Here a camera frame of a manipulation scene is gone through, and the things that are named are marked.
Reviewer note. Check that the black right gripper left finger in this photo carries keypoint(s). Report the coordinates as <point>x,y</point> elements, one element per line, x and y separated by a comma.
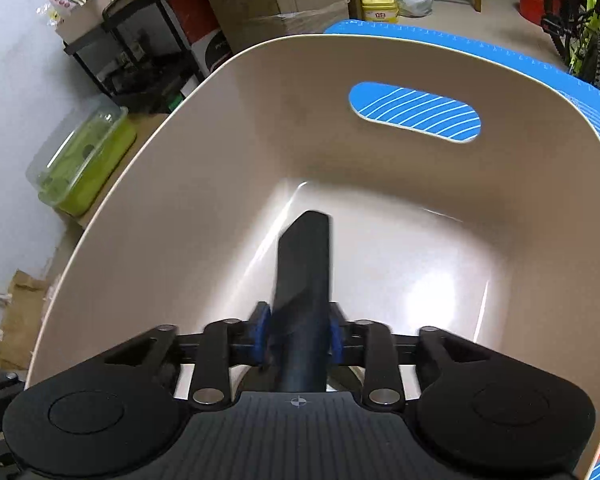
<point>224,344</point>

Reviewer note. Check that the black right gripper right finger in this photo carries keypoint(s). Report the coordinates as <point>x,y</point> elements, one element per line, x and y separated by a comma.
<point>363,361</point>

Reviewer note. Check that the black remote control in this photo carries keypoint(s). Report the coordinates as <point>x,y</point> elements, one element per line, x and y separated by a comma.
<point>300,324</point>

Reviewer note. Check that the beige plastic storage bin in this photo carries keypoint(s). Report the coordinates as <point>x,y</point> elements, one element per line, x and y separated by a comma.
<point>463,193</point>

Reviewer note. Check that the green lidded plastic container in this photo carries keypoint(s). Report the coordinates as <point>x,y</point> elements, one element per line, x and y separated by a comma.
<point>79,156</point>

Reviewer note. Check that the blue silicone mat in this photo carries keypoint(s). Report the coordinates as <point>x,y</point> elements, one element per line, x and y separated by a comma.
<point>530,60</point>

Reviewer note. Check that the black metal shelf rack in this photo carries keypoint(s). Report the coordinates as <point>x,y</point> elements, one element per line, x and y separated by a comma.
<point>142,77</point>

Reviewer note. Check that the yellow oil jug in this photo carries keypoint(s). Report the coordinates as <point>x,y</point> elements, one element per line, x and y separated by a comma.
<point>380,11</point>

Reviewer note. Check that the green black bicycle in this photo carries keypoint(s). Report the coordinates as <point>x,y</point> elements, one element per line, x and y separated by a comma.
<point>574,26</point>

